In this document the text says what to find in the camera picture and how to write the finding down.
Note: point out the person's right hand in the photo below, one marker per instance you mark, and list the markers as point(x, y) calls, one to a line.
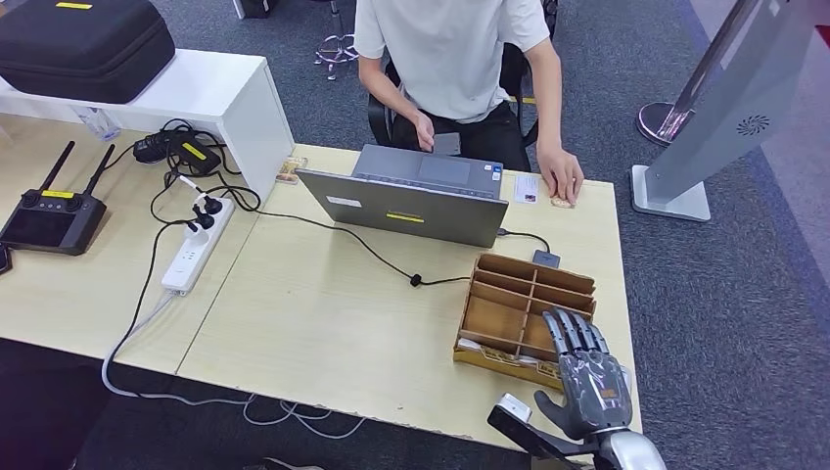
point(425, 133)

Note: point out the chrome stool base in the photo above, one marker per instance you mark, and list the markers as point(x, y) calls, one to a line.
point(337, 50)

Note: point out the small grey USB hub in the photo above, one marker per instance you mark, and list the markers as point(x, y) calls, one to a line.
point(546, 259)

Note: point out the grey laptop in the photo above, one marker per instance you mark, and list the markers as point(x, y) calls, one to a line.
point(402, 207)

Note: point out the grey phone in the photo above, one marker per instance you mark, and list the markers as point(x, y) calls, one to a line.
point(449, 144)

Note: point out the person's left forearm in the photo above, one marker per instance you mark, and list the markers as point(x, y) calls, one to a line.
point(550, 110)

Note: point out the clear plastic bottle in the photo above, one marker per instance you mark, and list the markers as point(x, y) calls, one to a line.
point(97, 122)

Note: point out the pale wrist camera, black bracket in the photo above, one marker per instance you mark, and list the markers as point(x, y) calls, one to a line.
point(515, 415)

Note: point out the person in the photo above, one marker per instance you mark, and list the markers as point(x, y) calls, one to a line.
point(447, 58)

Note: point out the black hard carry case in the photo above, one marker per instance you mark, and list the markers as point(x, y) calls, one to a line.
point(78, 50)

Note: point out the person's right forearm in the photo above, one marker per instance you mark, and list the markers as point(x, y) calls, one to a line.
point(388, 91)

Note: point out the person's left hand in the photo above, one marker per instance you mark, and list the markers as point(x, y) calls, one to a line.
point(561, 172)

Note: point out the chrome stanchion base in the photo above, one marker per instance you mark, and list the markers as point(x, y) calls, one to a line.
point(655, 120)

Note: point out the yellow patterned card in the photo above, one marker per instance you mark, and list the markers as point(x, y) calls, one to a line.
point(290, 170)
point(563, 202)

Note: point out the black power adapter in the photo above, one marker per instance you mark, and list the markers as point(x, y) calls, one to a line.
point(187, 153)

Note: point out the black flat device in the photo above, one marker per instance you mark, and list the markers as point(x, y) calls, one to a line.
point(3, 258)

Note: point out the brown wooden card organiser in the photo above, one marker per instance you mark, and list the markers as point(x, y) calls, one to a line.
point(499, 318)

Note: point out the grey kiosk stand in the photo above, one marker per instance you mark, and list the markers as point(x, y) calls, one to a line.
point(733, 104)

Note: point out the yellow key cards stack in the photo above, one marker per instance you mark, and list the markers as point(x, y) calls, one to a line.
point(485, 351)
point(541, 370)

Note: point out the black office chair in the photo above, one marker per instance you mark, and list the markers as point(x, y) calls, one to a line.
point(512, 71)

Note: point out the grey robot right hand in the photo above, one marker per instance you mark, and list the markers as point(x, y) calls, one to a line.
point(593, 389)

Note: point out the black plug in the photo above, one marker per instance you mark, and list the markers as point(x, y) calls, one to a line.
point(212, 206)
point(203, 220)

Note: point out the black floor object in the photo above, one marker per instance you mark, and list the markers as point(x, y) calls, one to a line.
point(255, 6)

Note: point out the black remote controller with antennas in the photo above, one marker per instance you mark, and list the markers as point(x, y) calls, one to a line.
point(53, 224)

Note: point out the white desk shelf riser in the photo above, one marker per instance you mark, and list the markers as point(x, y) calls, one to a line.
point(214, 83)

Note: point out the white power strip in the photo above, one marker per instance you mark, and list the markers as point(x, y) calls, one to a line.
point(190, 256)

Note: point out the white card with red mark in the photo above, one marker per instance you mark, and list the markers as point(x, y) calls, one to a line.
point(526, 189)

